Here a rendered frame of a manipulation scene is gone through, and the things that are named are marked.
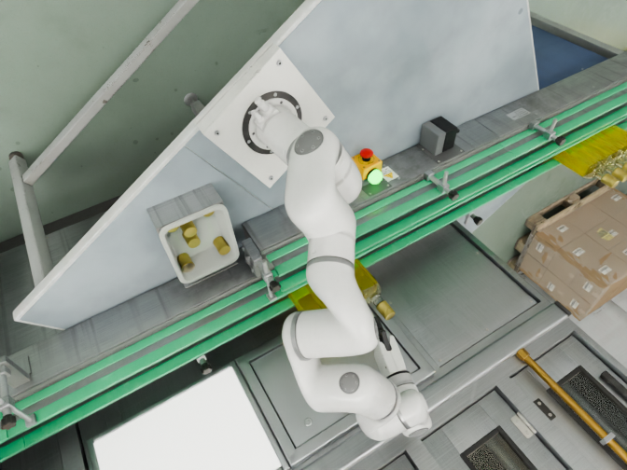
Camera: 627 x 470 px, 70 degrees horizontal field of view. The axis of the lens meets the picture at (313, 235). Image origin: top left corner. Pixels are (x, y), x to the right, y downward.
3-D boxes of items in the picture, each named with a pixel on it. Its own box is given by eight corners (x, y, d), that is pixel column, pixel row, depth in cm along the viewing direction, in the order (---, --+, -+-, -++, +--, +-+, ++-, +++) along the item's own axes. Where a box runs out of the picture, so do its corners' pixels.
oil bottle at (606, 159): (550, 145, 173) (617, 187, 156) (556, 133, 169) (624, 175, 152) (561, 141, 175) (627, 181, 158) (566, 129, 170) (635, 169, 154)
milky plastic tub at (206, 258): (172, 265, 126) (183, 287, 120) (146, 210, 109) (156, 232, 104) (229, 240, 131) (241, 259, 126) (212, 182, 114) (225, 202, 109)
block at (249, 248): (244, 262, 132) (255, 279, 128) (238, 241, 125) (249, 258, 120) (255, 257, 133) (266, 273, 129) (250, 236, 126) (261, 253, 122)
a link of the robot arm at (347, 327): (285, 262, 79) (277, 343, 72) (357, 250, 73) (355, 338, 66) (320, 290, 89) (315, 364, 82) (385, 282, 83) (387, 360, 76)
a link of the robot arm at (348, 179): (301, 183, 100) (342, 222, 90) (271, 146, 90) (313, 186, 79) (333, 153, 100) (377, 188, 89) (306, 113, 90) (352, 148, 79)
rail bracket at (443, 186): (420, 178, 140) (450, 203, 133) (424, 159, 135) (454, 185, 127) (430, 173, 142) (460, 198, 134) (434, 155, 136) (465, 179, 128)
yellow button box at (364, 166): (349, 173, 141) (362, 186, 136) (349, 155, 135) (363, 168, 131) (367, 165, 143) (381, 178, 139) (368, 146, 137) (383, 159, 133)
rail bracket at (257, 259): (256, 283, 129) (276, 314, 122) (246, 245, 116) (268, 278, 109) (265, 278, 130) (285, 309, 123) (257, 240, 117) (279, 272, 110)
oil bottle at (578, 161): (540, 151, 171) (606, 193, 155) (545, 139, 167) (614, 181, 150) (550, 145, 173) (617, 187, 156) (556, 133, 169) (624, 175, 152)
